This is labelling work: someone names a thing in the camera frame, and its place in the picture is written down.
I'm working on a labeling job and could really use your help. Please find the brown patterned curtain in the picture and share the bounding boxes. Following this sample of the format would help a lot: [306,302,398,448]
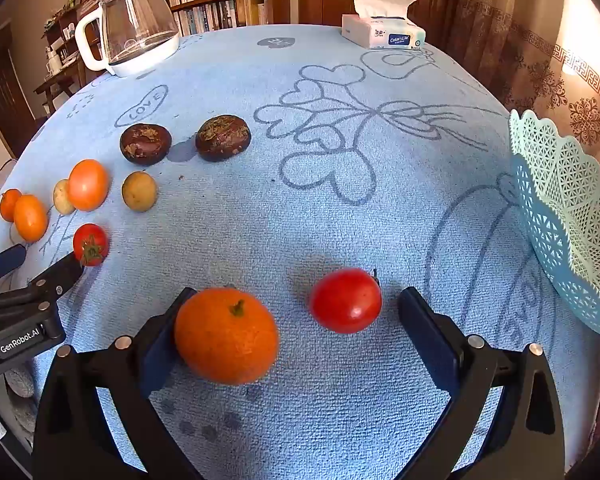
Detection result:
[430,0,600,201]

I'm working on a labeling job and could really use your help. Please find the small orange mandarin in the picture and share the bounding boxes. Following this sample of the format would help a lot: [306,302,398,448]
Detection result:
[13,194,49,243]
[0,188,23,223]

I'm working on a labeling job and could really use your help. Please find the light blue lattice basket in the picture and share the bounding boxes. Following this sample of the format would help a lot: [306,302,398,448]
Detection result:
[509,108,600,343]

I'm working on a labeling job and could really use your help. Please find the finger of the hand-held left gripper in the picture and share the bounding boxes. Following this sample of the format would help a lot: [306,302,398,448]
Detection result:
[0,234,27,295]
[0,252,87,327]

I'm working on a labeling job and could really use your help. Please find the dark brown water chestnut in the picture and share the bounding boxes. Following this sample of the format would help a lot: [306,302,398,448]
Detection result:
[119,123,173,166]
[195,114,252,163]

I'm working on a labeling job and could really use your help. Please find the large orange mandarin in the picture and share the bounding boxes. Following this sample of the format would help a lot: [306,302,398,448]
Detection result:
[174,286,281,387]

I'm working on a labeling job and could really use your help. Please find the small red tomato green calyx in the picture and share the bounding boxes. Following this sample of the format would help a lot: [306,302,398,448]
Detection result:
[72,223,111,268]

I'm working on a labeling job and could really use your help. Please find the dark wooden side shelf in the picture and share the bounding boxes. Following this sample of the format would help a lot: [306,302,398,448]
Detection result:
[34,7,91,111]

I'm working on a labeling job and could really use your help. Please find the tan round fruit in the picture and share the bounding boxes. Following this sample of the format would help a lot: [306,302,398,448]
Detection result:
[53,178,77,216]
[121,170,159,212]

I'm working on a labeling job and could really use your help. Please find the glass kettle white handle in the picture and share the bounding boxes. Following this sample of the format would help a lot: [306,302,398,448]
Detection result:
[74,0,181,79]

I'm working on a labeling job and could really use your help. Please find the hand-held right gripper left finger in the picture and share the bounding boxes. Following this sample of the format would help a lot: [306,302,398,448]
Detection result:
[32,286,201,480]

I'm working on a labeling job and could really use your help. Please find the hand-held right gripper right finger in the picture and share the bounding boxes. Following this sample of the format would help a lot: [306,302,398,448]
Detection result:
[398,286,567,480]

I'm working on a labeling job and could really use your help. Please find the smooth orange persimmon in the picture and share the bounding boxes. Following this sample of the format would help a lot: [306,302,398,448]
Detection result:
[67,158,111,212]

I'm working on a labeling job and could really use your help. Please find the white tissue pack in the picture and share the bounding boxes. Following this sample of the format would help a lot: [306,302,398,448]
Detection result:
[341,0,427,50]

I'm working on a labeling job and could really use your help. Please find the red tomato with stem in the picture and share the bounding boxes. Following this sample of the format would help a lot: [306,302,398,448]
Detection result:
[308,267,384,335]

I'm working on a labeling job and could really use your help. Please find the blue printed table cloth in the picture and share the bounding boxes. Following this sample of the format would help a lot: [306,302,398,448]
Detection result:
[0,24,600,480]

